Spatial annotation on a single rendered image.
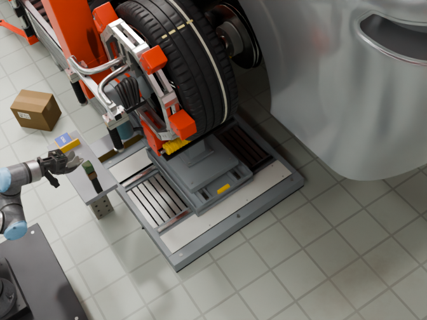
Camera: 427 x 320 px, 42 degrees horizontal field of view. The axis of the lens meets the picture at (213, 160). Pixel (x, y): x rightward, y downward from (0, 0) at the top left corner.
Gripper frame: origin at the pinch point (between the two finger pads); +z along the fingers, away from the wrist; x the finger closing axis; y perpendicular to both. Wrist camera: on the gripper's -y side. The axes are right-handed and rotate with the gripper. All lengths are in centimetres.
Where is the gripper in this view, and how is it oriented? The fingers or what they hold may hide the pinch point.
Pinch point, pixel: (80, 160)
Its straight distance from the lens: 248.9
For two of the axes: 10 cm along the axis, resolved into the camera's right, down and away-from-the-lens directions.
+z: 7.3, -2.6, 6.3
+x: -6.4, -5.7, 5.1
